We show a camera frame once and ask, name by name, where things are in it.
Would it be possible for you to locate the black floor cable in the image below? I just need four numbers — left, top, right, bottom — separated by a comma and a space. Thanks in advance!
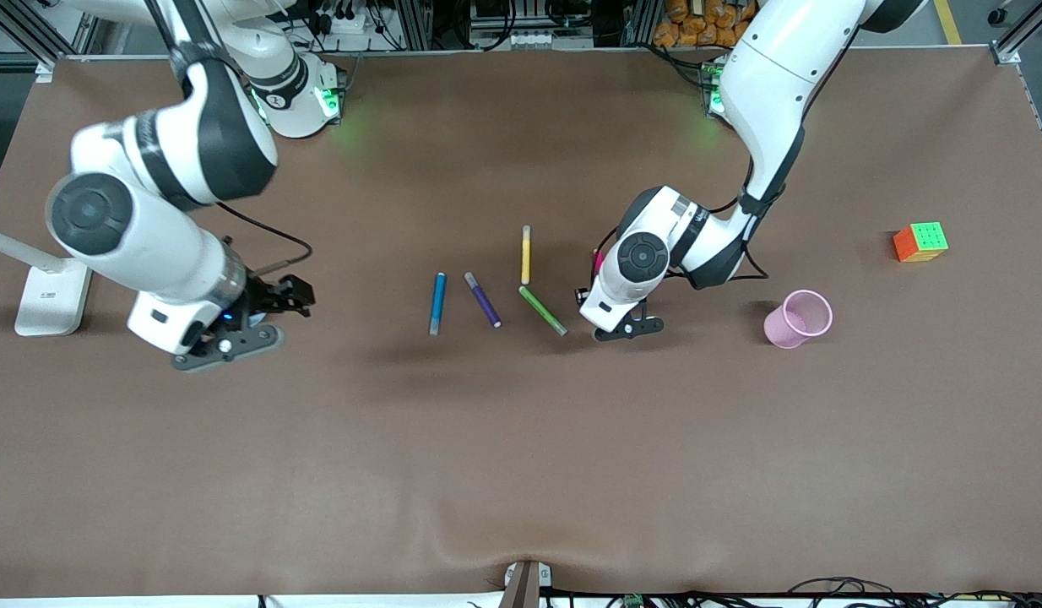
787, 577, 895, 597

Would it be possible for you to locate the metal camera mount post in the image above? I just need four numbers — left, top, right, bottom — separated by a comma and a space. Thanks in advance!
500, 559, 554, 608

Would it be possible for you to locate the colourful puzzle cube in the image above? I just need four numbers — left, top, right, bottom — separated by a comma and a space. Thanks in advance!
893, 221, 950, 263

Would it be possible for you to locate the white lamp stand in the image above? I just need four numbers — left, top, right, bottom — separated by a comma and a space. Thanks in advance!
0, 224, 93, 337

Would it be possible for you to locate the purple marker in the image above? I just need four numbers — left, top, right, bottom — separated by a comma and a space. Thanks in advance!
464, 271, 502, 329

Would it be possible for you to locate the orange snack bag pile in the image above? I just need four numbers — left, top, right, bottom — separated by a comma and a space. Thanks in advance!
654, 0, 729, 48

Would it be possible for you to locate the green marker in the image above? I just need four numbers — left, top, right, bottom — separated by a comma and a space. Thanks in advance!
518, 285, 568, 338

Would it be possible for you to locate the white power strip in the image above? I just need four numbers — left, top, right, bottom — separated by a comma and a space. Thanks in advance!
317, 7, 372, 35

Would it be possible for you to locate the white connector strip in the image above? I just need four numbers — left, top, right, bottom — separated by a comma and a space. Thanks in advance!
504, 30, 573, 49

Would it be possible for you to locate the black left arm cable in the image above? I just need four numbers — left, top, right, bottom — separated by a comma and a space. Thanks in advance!
589, 160, 772, 292

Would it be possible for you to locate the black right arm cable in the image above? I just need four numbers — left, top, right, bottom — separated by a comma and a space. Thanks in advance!
215, 201, 313, 278

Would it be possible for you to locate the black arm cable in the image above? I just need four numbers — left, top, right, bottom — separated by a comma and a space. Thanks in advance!
215, 201, 313, 278
589, 160, 772, 292

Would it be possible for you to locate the brown table mat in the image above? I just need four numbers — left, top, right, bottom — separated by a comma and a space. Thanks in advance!
0, 46, 1042, 600

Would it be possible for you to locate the pink plastic cup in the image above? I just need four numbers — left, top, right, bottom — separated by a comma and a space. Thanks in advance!
763, 289, 833, 350

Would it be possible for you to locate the aluminium frame strut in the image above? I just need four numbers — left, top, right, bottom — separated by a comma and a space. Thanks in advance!
990, 0, 1042, 65
0, 0, 91, 62

